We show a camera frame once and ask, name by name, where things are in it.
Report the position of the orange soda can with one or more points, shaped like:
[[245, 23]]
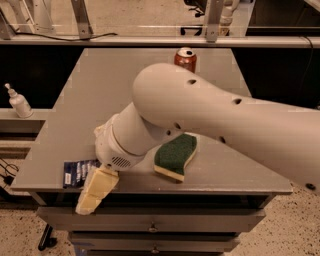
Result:
[[185, 57]]

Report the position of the blue rxbar wrapper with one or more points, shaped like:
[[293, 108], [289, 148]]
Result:
[[75, 173]]

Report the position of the grey drawer cabinet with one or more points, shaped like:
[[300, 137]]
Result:
[[224, 193]]

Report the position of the green yellow sponge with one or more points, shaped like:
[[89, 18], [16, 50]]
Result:
[[172, 158]]

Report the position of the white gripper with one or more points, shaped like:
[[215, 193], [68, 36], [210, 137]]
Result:
[[111, 151]]

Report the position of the grey metal shelf rail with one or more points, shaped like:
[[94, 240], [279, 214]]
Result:
[[172, 42]]

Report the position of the white pump bottle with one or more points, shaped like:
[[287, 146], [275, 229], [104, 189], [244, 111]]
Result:
[[19, 103]]

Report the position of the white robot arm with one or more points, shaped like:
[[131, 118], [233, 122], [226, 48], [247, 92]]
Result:
[[169, 100]]

